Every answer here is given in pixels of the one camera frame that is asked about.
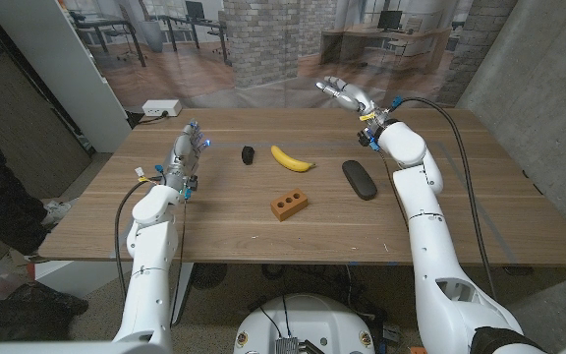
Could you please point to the white cabinet panel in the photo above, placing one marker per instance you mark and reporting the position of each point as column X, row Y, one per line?
column 62, row 74

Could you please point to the dark wooden door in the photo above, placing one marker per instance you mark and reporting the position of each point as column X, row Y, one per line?
column 17, row 123

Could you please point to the black round fan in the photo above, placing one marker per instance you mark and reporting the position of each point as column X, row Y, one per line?
column 208, row 275

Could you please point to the yellow banana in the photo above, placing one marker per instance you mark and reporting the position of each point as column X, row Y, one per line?
column 288, row 159

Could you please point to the white power strip box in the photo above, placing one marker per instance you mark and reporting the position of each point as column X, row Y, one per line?
column 161, row 107

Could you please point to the printed office backdrop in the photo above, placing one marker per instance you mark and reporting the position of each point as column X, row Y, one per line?
column 263, row 49

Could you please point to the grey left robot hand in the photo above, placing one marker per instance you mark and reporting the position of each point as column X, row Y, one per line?
column 182, row 157

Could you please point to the orange brick block with holes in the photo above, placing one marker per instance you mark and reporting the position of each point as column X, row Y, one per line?
column 289, row 204

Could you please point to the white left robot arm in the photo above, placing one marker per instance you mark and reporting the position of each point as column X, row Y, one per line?
column 150, row 246

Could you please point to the white robot torso edge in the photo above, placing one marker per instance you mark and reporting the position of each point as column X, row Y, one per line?
column 42, row 348

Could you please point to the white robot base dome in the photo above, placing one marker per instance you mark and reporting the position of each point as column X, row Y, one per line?
column 305, row 324

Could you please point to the orange flat object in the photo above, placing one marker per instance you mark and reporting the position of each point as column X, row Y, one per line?
column 418, row 350

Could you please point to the white table leg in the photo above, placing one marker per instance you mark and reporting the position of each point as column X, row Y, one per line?
column 182, row 295

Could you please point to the black bag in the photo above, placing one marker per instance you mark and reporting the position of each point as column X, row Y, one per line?
column 22, row 314

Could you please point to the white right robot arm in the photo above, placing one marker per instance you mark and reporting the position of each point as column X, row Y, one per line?
column 425, row 231

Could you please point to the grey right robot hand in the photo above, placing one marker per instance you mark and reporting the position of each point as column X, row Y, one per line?
column 349, row 96

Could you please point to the black oblong glasses case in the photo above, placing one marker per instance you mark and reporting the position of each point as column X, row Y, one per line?
column 359, row 179

